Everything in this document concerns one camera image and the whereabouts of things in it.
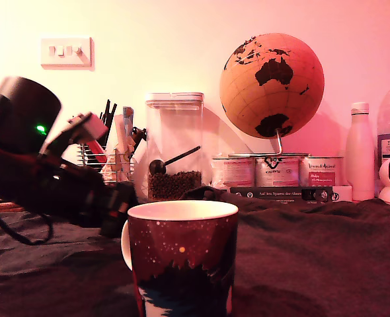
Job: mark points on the black coffee scoop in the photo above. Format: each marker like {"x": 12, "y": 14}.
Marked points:
{"x": 157, "y": 167}

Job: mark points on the roasted coffee beans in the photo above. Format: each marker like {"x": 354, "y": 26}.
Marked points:
{"x": 175, "y": 185}

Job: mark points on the red paper packet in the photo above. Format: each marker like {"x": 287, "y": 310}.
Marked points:
{"x": 97, "y": 149}

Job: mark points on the dark metal opener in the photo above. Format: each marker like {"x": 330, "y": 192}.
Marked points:
{"x": 139, "y": 135}

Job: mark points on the white paper sachet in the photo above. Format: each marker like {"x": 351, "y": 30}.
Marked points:
{"x": 121, "y": 132}

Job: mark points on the starry night print mug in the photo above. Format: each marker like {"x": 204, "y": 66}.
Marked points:
{"x": 181, "y": 264}

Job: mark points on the clear jar with white lid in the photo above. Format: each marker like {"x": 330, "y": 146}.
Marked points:
{"x": 175, "y": 132}

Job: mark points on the blue tipped sachet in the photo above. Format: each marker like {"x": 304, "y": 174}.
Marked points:
{"x": 129, "y": 115}

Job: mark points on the black straw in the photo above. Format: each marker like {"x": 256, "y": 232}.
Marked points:
{"x": 107, "y": 107}
{"x": 113, "y": 114}

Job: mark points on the round cork trivet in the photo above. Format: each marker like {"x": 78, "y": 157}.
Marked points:
{"x": 6, "y": 207}

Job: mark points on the tin can with text label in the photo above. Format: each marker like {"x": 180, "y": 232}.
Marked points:
{"x": 233, "y": 173}

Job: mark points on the dark flat printed box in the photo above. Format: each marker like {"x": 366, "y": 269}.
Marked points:
{"x": 274, "y": 195}

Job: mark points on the tin can with black logo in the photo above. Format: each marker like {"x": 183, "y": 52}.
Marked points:
{"x": 277, "y": 173}

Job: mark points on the cork globe on metal stand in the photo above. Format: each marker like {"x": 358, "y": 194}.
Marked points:
{"x": 271, "y": 99}

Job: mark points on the tin can with script lettering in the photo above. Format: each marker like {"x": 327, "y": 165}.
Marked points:
{"x": 320, "y": 171}

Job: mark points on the dark table cloth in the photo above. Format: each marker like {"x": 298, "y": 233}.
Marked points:
{"x": 314, "y": 257}

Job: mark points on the white insulated bottle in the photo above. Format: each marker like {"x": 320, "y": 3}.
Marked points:
{"x": 360, "y": 158}

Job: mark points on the white wall switch plate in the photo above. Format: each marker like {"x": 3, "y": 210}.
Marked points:
{"x": 66, "y": 61}

